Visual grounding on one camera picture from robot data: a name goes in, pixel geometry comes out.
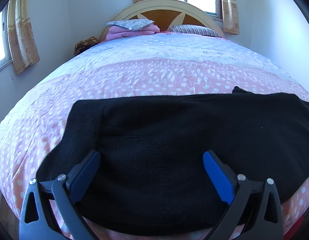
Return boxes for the black pants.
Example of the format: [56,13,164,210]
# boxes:
[36,87,309,236]

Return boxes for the pink polka dot bedspread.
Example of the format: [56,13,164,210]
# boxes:
[0,33,309,239]

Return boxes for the left window curtain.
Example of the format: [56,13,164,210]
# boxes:
[7,0,40,75]

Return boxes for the brown patterned bag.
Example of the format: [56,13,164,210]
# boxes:
[74,36,100,56]

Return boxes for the left window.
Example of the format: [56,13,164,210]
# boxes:
[0,4,12,71]

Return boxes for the pink folded blanket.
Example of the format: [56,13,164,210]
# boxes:
[105,24,160,41]

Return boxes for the striped pillow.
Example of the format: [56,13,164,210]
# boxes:
[169,24,222,37]

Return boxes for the right beige curtain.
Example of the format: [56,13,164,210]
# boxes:
[222,0,240,35]

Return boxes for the grey patterned pillow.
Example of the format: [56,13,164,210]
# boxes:
[105,19,154,31]

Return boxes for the cream wooden headboard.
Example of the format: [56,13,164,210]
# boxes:
[113,0,225,37]

